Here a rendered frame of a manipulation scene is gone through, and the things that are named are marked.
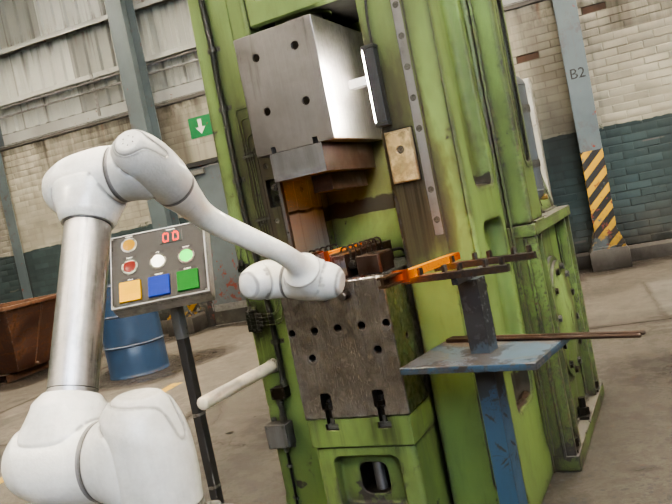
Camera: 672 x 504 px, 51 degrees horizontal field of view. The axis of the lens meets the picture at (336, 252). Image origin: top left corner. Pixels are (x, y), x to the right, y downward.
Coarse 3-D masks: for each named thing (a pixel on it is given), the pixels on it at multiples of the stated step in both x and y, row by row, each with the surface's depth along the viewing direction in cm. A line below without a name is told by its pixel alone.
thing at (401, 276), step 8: (448, 256) 214; (456, 256) 218; (424, 264) 202; (432, 264) 205; (440, 264) 209; (392, 272) 194; (400, 272) 191; (408, 272) 194; (416, 272) 198; (424, 272) 201; (384, 280) 186; (392, 280) 189; (400, 280) 191; (408, 280) 192; (384, 288) 185
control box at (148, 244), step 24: (120, 240) 250; (144, 240) 249; (192, 240) 247; (120, 264) 246; (144, 264) 244; (168, 264) 243; (192, 264) 242; (144, 288) 240; (120, 312) 241; (144, 312) 244
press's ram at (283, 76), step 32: (288, 32) 229; (320, 32) 229; (352, 32) 253; (256, 64) 235; (288, 64) 230; (320, 64) 226; (352, 64) 249; (256, 96) 237; (288, 96) 232; (320, 96) 227; (352, 96) 244; (256, 128) 239; (288, 128) 233; (320, 128) 228; (352, 128) 240
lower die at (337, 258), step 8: (376, 240) 269; (368, 248) 249; (384, 248) 262; (336, 256) 232; (344, 256) 231; (352, 256) 237; (336, 264) 233; (344, 264) 231; (344, 272) 232; (352, 272) 235
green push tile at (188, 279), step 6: (186, 270) 241; (192, 270) 241; (198, 270) 241; (180, 276) 240; (186, 276) 240; (192, 276) 239; (198, 276) 240; (180, 282) 239; (186, 282) 239; (192, 282) 238; (198, 282) 238; (180, 288) 238; (186, 288) 238; (192, 288) 238
